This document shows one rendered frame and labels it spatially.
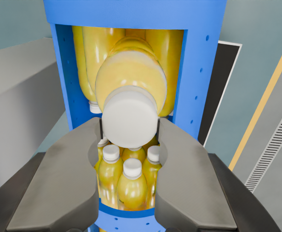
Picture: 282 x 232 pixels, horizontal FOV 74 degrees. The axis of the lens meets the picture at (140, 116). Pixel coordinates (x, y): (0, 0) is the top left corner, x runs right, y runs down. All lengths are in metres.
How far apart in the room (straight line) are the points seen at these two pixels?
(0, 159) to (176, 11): 0.59
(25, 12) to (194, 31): 1.46
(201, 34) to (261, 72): 1.57
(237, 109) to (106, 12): 1.71
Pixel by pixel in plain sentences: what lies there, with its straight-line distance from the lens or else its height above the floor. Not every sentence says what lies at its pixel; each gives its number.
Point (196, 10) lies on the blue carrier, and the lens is 0.25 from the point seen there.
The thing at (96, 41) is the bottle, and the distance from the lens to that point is 0.32.
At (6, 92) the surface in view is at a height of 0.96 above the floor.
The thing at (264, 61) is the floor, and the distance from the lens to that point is 1.80.
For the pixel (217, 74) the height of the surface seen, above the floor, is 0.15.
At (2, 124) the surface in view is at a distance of 0.64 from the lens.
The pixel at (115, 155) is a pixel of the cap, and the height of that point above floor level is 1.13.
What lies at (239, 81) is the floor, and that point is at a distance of 1.76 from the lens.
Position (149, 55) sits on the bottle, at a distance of 0.18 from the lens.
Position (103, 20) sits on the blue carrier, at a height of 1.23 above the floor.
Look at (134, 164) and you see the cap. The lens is 0.41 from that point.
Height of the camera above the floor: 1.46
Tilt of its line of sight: 61 degrees down
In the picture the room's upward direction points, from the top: 177 degrees clockwise
